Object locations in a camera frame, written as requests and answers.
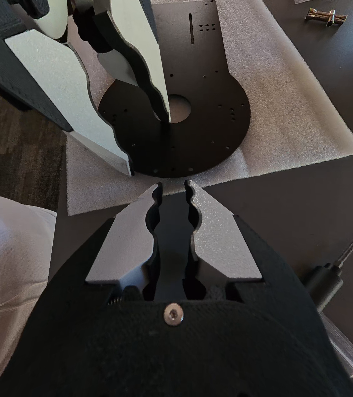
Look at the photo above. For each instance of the metal cross wrench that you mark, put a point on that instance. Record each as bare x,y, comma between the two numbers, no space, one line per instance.
322,16

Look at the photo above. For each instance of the clear plastic bag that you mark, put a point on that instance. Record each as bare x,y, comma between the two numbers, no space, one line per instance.
344,350

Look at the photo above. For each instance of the dark desk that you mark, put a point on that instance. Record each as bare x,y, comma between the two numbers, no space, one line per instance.
303,201

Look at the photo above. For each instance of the black screwdriver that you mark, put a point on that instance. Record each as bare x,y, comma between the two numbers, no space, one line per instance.
322,282

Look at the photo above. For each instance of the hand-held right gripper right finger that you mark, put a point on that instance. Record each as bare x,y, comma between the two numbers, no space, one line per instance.
226,245

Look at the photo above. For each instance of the black metal plate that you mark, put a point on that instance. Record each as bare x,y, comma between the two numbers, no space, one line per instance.
207,133

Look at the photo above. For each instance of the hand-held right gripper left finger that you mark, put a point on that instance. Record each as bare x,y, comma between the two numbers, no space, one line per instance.
127,248

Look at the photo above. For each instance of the white foam sheet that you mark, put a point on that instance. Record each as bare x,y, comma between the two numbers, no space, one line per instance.
288,108

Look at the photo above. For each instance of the person's white clothing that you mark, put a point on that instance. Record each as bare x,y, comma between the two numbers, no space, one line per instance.
9,279

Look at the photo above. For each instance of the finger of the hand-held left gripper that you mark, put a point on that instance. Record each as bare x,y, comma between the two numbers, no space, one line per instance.
58,86
139,37

